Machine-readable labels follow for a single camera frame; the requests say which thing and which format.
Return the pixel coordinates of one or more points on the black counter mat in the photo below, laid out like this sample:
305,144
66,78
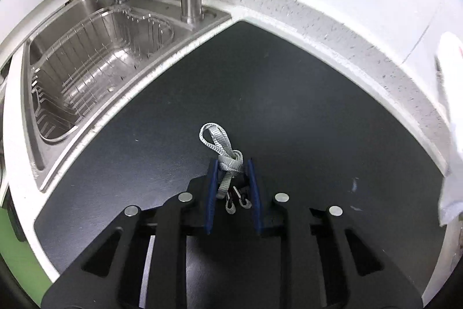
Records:
253,95

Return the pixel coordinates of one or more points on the green panel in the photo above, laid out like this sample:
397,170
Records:
21,258

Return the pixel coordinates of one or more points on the white printed plastic bag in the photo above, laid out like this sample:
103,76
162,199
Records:
454,113

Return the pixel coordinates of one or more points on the stainless steel sink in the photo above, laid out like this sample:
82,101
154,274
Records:
34,135

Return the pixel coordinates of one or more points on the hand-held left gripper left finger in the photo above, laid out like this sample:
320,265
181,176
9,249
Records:
213,200

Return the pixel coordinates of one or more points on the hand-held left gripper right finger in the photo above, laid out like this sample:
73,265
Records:
254,200

